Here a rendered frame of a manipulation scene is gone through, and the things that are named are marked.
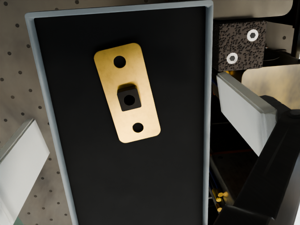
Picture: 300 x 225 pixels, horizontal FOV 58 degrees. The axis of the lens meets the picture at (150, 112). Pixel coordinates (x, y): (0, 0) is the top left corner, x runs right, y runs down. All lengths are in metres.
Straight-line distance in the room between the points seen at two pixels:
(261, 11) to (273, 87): 0.09
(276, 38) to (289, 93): 0.42
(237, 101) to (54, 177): 0.75
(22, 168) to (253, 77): 0.26
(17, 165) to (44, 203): 0.76
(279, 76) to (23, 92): 0.60
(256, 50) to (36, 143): 0.23
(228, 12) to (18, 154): 0.24
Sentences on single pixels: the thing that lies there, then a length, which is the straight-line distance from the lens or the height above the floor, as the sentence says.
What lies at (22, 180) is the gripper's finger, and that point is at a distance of 0.17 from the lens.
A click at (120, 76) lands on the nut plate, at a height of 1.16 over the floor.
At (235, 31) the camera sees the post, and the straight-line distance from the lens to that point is 0.30.
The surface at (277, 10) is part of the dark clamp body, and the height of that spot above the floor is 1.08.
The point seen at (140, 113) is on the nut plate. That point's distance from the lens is 0.23.
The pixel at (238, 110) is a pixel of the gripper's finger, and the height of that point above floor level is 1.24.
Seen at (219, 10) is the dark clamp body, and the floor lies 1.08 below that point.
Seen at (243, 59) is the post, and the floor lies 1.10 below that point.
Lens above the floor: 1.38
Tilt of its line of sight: 67 degrees down
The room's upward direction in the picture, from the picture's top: 169 degrees clockwise
